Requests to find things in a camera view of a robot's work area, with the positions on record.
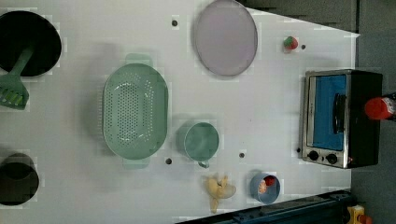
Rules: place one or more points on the grey round plate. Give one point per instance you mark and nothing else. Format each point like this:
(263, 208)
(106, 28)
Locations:
(226, 38)

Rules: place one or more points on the green mug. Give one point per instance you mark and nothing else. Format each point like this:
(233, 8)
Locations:
(201, 143)

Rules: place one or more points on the peeled toy banana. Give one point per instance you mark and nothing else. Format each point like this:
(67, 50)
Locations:
(218, 190)

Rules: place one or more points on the small red toy fruit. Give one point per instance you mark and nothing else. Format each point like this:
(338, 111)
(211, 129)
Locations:
(269, 180)

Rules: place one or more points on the toy orange slice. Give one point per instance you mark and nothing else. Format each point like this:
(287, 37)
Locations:
(262, 187)

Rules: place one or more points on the green slotted spatula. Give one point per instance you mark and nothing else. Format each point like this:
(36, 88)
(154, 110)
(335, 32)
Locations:
(13, 93)

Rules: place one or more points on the blue metal frame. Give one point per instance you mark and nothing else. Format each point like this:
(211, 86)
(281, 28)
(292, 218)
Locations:
(326, 208)

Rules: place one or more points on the black cylindrical cup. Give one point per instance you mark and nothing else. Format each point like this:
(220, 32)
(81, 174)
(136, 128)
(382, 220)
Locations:
(19, 180)

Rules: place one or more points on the black round pan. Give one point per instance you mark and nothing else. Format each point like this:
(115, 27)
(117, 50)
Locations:
(22, 29)

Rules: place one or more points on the green oval colander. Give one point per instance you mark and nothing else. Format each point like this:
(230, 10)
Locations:
(135, 111)

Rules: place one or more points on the yellow red clamp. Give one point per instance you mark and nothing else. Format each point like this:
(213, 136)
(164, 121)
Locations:
(357, 215)

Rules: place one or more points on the black toaster oven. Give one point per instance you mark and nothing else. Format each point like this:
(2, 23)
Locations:
(336, 130)

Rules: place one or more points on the toy strawberry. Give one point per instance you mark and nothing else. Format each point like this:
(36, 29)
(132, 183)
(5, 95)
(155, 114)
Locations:
(290, 43)

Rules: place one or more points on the blue bowl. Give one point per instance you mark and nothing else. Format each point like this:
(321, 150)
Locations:
(272, 191)

